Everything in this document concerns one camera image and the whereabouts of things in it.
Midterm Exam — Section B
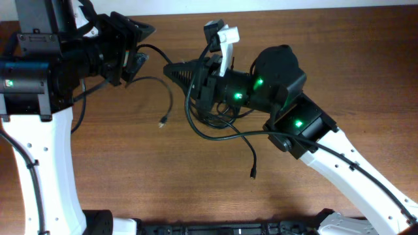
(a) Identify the black camera cable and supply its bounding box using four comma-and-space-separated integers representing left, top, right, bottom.
0, 129, 50, 235
184, 35, 418, 226

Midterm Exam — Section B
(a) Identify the black left camera cable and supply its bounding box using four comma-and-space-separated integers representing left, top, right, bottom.
0, 129, 50, 235

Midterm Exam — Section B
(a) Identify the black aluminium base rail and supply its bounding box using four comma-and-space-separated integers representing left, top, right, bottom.
83, 208, 373, 235

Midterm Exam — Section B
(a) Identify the black right camera cable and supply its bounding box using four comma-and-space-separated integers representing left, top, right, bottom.
184, 35, 418, 226

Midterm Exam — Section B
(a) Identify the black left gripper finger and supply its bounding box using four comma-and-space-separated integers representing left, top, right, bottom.
122, 52, 149, 84
132, 21, 155, 42

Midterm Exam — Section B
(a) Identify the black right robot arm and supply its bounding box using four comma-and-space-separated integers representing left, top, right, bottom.
163, 45, 417, 234

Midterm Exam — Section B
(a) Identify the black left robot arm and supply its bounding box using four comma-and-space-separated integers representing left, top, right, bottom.
1, 0, 154, 234

